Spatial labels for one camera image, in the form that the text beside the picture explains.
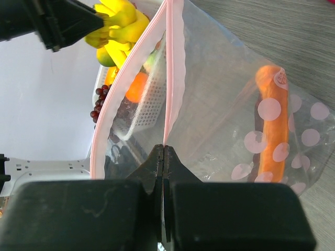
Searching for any orange carrot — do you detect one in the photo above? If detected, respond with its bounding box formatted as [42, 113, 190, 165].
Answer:
[255, 65, 289, 182]

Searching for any yellow mango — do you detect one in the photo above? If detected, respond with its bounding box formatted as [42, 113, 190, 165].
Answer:
[96, 47, 116, 67]

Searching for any white green radish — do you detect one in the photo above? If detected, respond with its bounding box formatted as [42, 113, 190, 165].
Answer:
[143, 50, 165, 74]

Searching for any white fruit basket tray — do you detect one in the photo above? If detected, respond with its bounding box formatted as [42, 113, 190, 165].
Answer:
[92, 0, 168, 142]

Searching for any dark red grape bunch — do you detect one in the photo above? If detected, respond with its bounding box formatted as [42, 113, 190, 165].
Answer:
[90, 84, 138, 144]

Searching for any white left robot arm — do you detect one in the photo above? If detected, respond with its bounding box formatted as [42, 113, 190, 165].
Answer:
[1, 1, 101, 197]

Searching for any yellow banana bunch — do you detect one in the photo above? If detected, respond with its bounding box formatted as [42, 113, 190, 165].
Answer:
[85, 1, 150, 68]

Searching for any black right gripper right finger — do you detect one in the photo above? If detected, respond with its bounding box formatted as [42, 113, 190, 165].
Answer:
[163, 146, 316, 250]

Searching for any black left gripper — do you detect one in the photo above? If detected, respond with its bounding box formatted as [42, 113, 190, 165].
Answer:
[1, 1, 104, 52]

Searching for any orange fruit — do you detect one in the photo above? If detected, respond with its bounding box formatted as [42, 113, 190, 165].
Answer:
[125, 72, 148, 103]

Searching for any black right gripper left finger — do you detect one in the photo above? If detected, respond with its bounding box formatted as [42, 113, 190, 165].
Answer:
[1, 145, 164, 250]

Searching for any clear pink-dotted zip bag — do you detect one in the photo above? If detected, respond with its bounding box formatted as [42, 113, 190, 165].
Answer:
[90, 1, 334, 194]

